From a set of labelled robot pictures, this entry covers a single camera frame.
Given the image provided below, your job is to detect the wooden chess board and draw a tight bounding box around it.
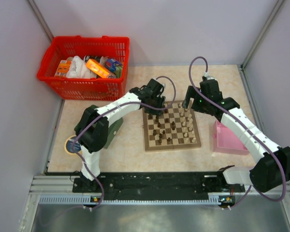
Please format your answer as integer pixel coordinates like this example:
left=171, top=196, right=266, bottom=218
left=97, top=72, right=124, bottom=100
left=143, top=101, right=202, bottom=152

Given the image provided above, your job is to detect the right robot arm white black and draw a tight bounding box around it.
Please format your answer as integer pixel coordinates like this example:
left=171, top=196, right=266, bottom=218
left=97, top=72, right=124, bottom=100
left=182, top=78, right=290, bottom=193

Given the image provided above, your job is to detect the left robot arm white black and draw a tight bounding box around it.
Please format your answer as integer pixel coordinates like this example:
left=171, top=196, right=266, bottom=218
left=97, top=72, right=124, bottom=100
left=74, top=79, right=165, bottom=192

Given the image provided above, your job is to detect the blue red package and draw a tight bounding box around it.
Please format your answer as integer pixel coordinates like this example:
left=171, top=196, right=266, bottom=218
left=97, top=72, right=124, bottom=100
left=105, top=58, right=123, bottom=73

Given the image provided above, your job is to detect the dark green box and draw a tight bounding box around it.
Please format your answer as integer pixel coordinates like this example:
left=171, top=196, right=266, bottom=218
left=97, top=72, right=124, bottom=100
left=74, top=104, right=124, bottom=149

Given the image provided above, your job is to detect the pink plastic box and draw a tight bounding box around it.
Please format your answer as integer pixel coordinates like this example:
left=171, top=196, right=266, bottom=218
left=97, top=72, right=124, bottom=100
left=212, top=120, right=249, bottom=155

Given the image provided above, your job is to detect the red plastic basket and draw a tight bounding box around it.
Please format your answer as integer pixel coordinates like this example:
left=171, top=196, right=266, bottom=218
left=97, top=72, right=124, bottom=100
left=37, top=36, right=130, bottom=101

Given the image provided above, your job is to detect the orange snack box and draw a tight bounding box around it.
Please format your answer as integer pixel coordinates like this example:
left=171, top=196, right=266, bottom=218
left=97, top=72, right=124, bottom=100
left=86, top=59, right=113, bottom=79

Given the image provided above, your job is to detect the white plastic bag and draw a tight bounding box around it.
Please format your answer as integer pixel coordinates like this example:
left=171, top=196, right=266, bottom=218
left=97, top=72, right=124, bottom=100
left=66, top=56, right=97, bottom=79

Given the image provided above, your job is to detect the orange carton in basket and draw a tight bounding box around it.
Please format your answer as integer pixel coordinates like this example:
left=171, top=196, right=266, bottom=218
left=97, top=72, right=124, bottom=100
left=54, top=60, right=72, bottom=77

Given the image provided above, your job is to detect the yellow tape roll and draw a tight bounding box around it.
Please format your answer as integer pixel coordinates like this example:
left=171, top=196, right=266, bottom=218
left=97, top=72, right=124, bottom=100
left=64, top=136, right=81, bottom=155

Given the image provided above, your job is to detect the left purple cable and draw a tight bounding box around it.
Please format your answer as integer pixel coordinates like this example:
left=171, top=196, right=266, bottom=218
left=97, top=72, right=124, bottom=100
left=71, top=76, right=177, bottom=210

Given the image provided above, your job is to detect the purple cable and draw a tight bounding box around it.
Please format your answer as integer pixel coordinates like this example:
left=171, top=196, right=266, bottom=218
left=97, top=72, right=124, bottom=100
left=188, top=57, right=288, bottom=210
left=71, top=76, right=177, bottom=210

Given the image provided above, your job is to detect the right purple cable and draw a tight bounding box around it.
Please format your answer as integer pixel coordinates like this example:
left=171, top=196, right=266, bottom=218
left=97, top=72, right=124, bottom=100
left=188, top=57, right=288, bottom=210

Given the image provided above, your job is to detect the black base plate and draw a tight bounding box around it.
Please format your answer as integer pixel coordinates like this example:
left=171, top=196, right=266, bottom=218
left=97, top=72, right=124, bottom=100
left=72, top=172, right=245, bottom=201

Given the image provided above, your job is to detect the aluminium frame rail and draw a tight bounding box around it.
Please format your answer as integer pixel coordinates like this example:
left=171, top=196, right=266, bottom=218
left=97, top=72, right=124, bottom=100
left=29, top=175, right=290, bottom=194

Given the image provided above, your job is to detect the grey cable duct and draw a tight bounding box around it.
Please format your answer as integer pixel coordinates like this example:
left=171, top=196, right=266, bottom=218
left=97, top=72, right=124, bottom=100
left=39, top=195, right=235, bottom=205

